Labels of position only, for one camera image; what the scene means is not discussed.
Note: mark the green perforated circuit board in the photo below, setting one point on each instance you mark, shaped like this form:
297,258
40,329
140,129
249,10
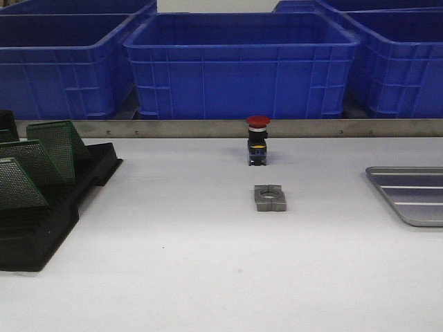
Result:
17,189

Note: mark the silver metal tray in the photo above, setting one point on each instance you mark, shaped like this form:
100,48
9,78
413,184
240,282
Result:
414,193

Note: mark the black slotted board rack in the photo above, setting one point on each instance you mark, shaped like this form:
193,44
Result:
31,236

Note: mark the red emergency stop button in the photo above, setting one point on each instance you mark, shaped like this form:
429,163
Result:
257,135

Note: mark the grey metal clamp block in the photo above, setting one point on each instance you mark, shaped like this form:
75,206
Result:
269,198

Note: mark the centre blue plastic crate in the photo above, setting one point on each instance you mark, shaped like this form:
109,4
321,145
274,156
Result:
232,66

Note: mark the blue plastic crate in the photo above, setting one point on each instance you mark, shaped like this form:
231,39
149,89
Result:
65,66
397,69
232,66

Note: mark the back right blue crate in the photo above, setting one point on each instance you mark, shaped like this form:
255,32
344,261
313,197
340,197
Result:
350,5

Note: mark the left blue plastic crate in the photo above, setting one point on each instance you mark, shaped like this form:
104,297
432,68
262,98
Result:
65,66

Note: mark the right blue plastic crate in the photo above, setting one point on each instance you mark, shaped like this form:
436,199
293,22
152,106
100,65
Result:
397,69

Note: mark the back left blue crate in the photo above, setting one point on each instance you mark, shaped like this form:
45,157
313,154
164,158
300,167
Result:
77,7

